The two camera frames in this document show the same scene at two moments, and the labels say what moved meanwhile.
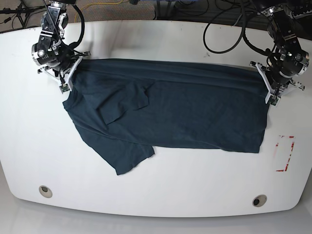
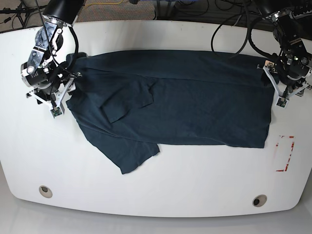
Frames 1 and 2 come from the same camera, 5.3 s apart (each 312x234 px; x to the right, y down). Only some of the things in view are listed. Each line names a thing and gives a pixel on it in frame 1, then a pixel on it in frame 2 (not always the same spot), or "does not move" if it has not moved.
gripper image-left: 65,72 → 55,99
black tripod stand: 22,12 does not move
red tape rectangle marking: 293,144 does not move
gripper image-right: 274,86 → 286,88
